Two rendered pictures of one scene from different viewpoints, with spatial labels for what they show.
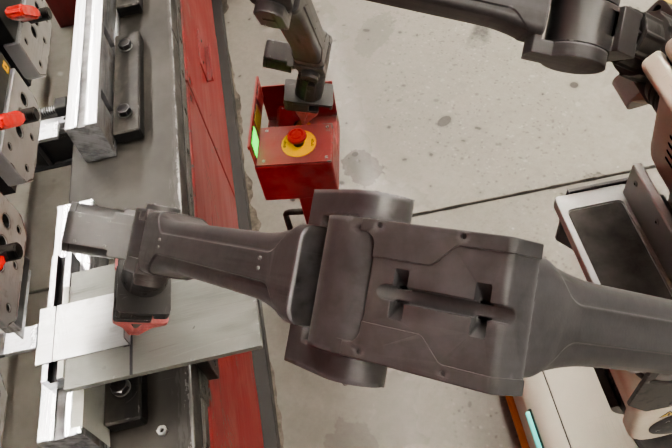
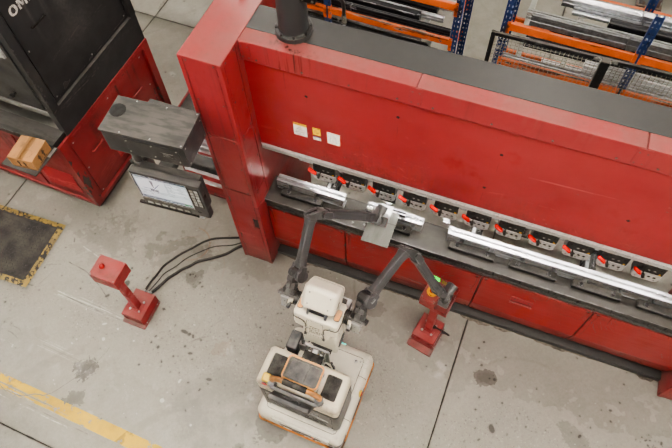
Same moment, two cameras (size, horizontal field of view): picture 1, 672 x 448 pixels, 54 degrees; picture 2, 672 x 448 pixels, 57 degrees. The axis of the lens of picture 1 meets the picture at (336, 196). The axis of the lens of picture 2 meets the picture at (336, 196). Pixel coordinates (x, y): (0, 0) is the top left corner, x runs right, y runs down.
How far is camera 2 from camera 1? 334 cm
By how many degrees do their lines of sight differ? 57
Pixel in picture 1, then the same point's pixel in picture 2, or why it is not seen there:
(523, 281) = (308, 216)
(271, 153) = not seen: hidden behind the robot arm
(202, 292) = (378, 234)
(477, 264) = (311, 213)
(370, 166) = (483, 381)
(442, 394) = (374, 344)
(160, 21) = (499, 270)
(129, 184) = (433, 239)
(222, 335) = (367, 234)
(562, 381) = (346, 357)
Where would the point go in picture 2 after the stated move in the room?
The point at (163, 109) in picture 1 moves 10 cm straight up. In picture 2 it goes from (456, 256) to (459, 250)
